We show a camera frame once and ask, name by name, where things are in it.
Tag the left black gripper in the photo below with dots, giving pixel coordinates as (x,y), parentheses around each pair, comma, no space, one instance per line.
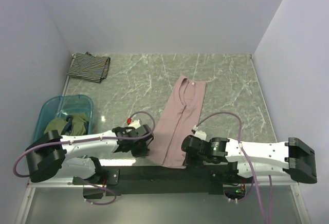
(144,150)

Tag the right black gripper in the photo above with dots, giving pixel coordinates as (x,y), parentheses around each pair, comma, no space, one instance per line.
(190,162)

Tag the pink tank top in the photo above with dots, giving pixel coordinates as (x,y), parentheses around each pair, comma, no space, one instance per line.
(181,113)

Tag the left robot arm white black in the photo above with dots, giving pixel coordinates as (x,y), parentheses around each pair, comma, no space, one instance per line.
(54,154)

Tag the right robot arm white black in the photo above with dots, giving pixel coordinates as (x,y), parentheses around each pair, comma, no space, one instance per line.
(247,159)

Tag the green tank top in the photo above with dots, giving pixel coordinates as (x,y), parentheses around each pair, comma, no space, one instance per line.
(76,124)

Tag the striped folded tank top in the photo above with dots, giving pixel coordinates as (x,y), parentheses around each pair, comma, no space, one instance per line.
(89,67)

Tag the black base beam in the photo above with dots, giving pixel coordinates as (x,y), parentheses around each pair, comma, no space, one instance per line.
(160,180)

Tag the blue plastic basket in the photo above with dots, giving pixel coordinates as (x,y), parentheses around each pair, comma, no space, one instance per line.
(60,107)

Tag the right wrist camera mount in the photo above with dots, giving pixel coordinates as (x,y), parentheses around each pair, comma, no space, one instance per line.
(198,133)

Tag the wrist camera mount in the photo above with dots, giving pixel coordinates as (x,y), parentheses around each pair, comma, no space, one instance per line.
(198,133)
(133,123)

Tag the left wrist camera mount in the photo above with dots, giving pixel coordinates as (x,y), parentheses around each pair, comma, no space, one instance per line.
(133,123)

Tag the aluminium rail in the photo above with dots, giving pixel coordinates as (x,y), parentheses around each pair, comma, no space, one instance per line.
(30,191)

